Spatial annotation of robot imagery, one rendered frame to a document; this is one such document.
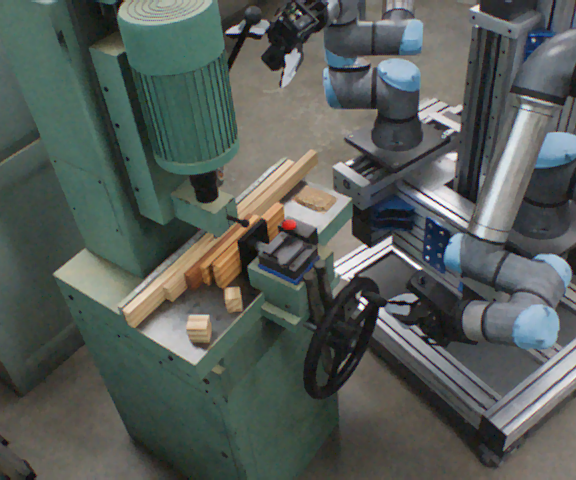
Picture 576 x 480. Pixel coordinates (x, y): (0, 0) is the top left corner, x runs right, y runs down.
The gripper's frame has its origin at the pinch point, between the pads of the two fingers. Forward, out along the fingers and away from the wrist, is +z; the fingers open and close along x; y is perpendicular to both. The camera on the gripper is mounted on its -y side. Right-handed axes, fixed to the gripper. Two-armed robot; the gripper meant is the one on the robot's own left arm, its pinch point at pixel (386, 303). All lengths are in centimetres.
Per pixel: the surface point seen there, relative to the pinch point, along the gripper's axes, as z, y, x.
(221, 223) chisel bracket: 23.4, -30.1, -9.2
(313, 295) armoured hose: 9.3, -9.4, -8.4
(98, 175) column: 42, -51, -18
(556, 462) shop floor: 11, 99, 31
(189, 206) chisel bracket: 28.7, -36.1, -10.4
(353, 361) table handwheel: 14.0, 14.0, -6.6
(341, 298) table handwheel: 1.5, -8.9, -8.0
